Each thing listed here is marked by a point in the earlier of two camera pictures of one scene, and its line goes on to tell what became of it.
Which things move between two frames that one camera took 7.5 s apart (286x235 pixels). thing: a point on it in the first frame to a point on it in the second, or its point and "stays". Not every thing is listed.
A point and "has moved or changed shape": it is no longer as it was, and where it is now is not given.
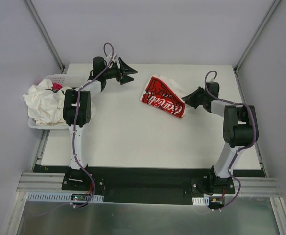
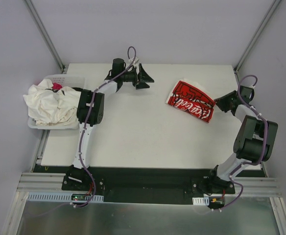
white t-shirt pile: [46, 105] stays
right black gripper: [197, 98] to [226, 101]
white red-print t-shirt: [165, 94] has moved or changed shape
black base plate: [150, 185] stays
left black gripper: [120, 73] to [137, 76]
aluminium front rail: [264, 186] stays
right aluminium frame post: [272, 8] stays
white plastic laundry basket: [72, 81] stays
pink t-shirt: [57, 86] stays
